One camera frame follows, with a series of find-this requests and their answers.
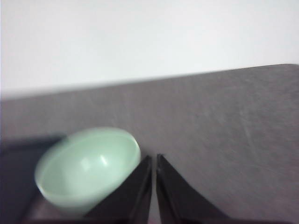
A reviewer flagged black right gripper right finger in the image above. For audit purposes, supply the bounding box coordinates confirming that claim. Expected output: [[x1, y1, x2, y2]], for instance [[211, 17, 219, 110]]
[[156, 154, 232, 224]]

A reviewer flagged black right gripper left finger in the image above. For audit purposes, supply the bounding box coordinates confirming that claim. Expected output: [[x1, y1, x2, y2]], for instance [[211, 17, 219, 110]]
[[85, 156, 153, 224]]

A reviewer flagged green ceramic bowl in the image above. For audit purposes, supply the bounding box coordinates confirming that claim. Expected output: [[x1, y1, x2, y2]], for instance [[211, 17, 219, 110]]
[[35, 127, 141, 217]]

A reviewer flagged dark teal rectangular tray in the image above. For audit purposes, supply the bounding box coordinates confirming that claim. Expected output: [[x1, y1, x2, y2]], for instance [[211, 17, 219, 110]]
[[1, 135, 85, 224]]

